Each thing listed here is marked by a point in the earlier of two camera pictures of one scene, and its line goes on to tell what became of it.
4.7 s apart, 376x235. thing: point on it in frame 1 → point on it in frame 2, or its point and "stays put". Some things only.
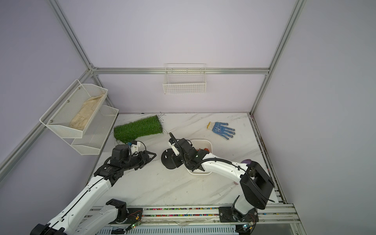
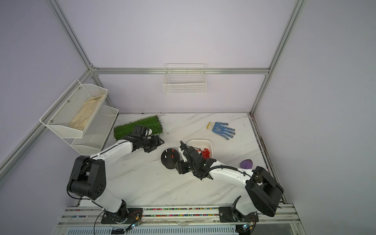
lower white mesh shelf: (96, 132) stays put
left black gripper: (145, 159) → (156, 142)
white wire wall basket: (185, 79) stays put
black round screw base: (167, 159) stays put
